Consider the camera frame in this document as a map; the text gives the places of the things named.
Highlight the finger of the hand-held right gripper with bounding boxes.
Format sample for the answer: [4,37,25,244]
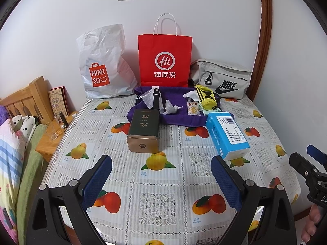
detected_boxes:
[307,144,327,161]
[289,152,320,182]

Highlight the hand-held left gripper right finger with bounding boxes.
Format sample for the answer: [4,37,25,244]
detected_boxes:
[211,155,298,245]

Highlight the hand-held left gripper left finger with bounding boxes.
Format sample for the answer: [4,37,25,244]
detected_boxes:
[26,154,113,245]

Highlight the pale blue-green cloth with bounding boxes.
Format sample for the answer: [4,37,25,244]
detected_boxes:
[200,105,223,114]

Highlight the yellow black pouch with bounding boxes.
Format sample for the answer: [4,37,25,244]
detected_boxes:
[195,84,217,108]

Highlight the white paper tissue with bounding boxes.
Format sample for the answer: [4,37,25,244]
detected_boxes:
[161,99,184,115]

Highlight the clear mesh drawstring pouch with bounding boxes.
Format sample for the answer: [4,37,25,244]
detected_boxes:
[135,89,160,109]

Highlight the person's right hand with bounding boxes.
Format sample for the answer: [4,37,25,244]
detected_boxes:
[301,205,322,242]

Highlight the blue tissue pack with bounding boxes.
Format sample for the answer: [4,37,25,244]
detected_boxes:
[206,112,251,161]

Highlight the wooden nightstand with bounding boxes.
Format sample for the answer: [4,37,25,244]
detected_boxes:
[35,111,80,162]

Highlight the clear glass cup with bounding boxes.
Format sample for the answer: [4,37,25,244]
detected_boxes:
[46,121,64,141]

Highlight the dark green tin box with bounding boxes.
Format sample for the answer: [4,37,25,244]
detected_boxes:
[126,108,160,153]

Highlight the green bed sheet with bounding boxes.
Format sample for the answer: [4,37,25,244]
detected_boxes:
[17,125,49,235]

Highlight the small dark bottle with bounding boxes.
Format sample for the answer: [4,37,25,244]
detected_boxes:
[59,112,69,129]

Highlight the purple towel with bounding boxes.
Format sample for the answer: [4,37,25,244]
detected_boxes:
[127,85,222,128]

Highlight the brown patterned book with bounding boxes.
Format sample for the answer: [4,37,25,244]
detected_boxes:
[48,86,70,119]

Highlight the colourful printed blanket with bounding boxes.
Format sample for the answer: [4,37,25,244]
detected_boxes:
[0,119,27,245]

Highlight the white spotted plush toy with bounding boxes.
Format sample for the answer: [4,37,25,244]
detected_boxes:
[19,116,39,138]
[10,115,23,128]

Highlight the wooden headboard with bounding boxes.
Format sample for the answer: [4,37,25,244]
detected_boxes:
[0,76,55,125]

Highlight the grey waist bag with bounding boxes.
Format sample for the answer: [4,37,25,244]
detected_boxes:
[190,59,252,99]

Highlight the white plastic shopping bag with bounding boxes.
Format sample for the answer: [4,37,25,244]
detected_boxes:
[76,24,138,99]

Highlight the red paper bag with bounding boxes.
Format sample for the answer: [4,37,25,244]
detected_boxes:
[137,13,193,88]

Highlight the brown wooden door frame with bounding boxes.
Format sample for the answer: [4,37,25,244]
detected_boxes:
[249,0,272,101]

